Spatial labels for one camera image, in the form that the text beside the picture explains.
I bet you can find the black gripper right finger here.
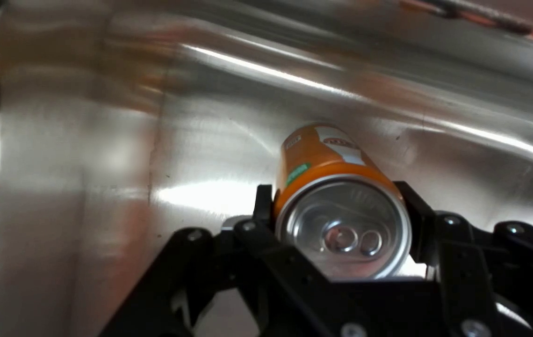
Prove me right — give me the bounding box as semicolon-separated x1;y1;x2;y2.
395;179;533;337

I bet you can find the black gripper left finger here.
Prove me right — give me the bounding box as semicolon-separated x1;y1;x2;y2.
99;181;342;337

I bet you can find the orange soda can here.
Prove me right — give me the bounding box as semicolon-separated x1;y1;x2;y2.
273;121;415;282

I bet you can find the stainless steel sink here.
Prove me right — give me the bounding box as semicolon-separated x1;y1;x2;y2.
0;0;533;337

